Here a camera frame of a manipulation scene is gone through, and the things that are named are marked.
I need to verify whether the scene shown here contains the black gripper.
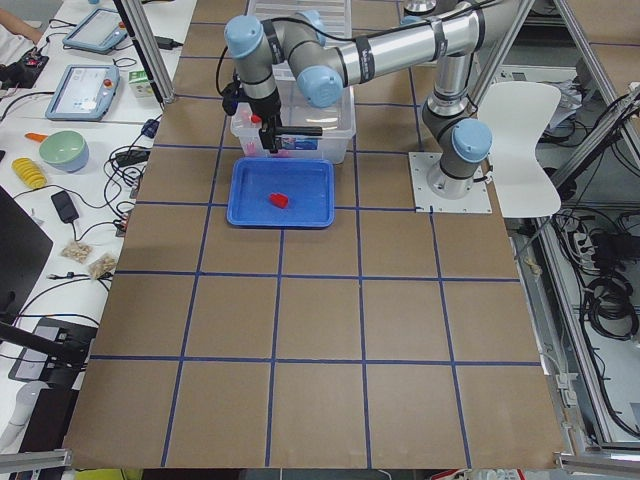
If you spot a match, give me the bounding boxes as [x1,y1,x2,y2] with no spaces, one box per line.
[222,82,281,153]

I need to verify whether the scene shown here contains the clear plastic box lid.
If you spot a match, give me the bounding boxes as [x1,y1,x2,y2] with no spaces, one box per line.
[247,0,352,38]

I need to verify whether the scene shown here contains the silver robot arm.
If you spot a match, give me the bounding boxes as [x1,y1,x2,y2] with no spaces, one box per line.
[221,1,516,199]

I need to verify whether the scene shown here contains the clear plastic storage box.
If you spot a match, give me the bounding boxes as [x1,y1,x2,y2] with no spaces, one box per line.
[230,63,356,164]

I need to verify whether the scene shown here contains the blue plastic tray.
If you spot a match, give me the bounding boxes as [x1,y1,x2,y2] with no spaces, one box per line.
[227,157,335,229]

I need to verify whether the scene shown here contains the green white carton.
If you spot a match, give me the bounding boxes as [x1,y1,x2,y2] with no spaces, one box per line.
[127,70,155,98]

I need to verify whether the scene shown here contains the blue teach pendant tablet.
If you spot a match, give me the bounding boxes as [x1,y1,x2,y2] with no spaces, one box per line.
[45,64,120,122]
[62,8,128,54]

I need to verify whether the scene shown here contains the green bowl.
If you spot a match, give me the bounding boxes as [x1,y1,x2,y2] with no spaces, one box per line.
[39,130,89,173]

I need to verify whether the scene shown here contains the bag of nuts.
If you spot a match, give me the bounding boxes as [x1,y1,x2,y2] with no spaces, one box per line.
[60,241,93,264]
[88,253,118,280]

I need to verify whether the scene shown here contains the black power adapter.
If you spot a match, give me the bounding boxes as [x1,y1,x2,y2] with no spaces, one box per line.
[51,191,79,224]

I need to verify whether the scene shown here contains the yellow ridged toy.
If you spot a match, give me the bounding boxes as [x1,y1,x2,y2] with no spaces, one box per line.
[11,157,48,190]

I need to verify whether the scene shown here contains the white plastic chair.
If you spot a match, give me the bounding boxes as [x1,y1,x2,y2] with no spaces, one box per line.
[478,81,561,218]

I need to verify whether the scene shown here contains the black box latch handle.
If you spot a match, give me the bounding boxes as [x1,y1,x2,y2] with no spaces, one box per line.
[275,126,323,137]

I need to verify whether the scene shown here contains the aluminium frame post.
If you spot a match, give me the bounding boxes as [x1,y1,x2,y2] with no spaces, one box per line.
[113,0,175,106]

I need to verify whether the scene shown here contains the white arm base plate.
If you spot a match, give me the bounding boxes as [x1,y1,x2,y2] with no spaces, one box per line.
[408,152,492,215]

